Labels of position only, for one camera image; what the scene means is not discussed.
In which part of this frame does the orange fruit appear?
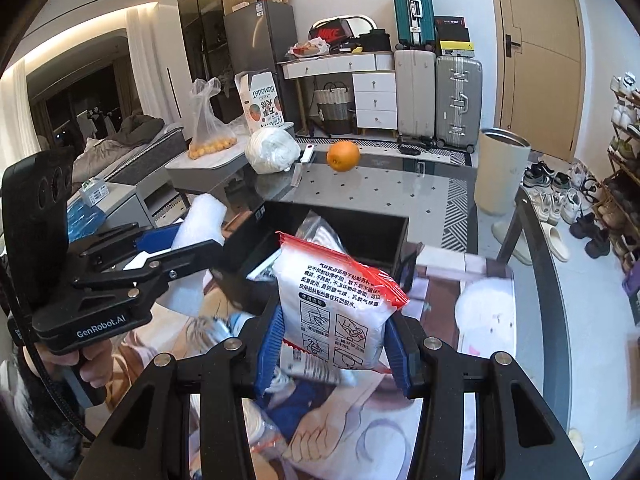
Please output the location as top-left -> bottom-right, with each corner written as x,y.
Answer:
326,140 -> 360,172

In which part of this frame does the dark grey refrigerator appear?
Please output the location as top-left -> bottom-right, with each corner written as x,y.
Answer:
224,0 -> 303,130

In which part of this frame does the grey side cabinet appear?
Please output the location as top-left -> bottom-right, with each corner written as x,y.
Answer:
67,181 -> 154,244

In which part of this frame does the white remote control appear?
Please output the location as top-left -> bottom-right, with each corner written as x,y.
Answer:
299,144 -> 314,165

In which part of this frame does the light grey suitcase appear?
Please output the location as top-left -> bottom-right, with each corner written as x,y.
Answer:
394,50 -> 436,139

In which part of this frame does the person's hand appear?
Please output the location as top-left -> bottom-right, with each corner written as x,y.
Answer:
15,339 -> 113,392

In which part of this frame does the white crumpled plastic bag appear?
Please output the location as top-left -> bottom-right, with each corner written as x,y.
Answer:
245,127 -> 300,174

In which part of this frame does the beige cylindrical trash bin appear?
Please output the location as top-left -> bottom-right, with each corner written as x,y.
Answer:
474,128 -> 532,216

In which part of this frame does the clear zip bag red seal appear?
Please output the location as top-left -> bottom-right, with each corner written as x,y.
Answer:
295,210 -> 346,254

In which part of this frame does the bed with grey bedding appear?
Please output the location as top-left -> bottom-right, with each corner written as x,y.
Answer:
72,113 -> 184,188

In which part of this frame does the printed anime cloth mat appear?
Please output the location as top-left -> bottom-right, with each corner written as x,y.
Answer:
107,247 -> 516,479

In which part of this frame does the white towel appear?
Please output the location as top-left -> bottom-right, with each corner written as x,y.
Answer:
157,194 -> 227,318

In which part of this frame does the black storage box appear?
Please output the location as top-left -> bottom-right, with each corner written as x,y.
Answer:
212,200 -> 419,315

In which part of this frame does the wooden door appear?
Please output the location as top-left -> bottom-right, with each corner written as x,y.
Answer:
494,0 -> 585,162

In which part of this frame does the shoe rack with shoes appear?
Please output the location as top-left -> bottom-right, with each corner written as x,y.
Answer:
597,72 -> 639,273

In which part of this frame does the teal suitcase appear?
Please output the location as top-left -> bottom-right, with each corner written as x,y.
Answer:
394,0 -> 436,51

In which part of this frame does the white dresser with drawers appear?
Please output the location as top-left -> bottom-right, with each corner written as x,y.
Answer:
281,51 -> 398,130

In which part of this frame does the white carton with print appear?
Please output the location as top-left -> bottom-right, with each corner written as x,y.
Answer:
234,70 -> 284,133

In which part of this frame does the clear bag of small oranges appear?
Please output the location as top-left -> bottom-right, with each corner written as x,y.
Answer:
188,78 -> 236,159

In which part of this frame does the silver ribbed suitcase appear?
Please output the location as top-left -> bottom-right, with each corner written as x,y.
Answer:
435,55 -> 483,154

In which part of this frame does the red white zip snack bag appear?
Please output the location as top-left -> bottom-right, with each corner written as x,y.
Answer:
272,233 -> 409,373

